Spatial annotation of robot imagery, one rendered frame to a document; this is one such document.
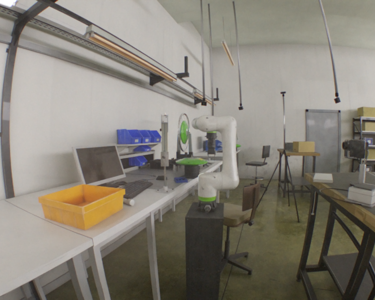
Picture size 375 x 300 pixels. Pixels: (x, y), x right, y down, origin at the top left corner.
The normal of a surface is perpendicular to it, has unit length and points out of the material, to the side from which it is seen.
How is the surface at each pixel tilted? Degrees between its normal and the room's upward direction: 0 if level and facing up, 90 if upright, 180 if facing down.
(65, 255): 90
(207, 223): 90
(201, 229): 90
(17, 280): 90
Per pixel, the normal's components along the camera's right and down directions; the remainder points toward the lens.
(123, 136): -0.34, 0.11
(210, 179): 0.11, 0.03
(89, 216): 0.97, 0.07
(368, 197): -0.96, 0.03
